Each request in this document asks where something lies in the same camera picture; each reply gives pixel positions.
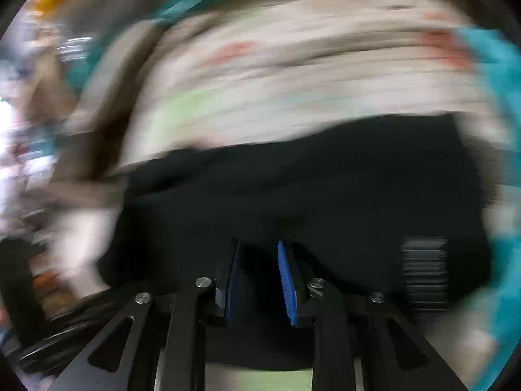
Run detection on teal fleece blanket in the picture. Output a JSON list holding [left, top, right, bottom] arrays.
[[456, 25, 521, 389]]

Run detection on patterned quilted bed cover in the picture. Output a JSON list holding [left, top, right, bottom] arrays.
[[118, 0, 510, 167]]

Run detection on black pants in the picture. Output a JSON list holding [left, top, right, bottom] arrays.
[[95, 113, 496, 372]]

